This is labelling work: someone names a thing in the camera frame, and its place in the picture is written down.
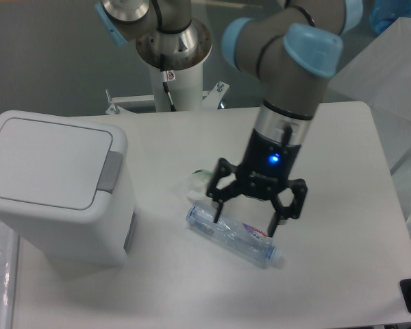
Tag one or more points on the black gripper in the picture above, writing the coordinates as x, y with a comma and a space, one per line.
262, 174

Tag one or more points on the white trash can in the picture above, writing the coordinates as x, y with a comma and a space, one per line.
65, 186

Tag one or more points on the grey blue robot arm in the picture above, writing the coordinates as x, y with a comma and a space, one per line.
294, 53

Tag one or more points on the clear plastic water bottle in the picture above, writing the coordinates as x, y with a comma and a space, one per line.
233, 235

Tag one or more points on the crumpled clear plastic wrapper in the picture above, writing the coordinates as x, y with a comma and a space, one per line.
196, 185

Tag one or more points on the translucent plastic sheet left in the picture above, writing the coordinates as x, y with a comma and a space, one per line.
9, 243

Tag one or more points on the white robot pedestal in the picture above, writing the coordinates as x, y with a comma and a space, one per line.
178, 82

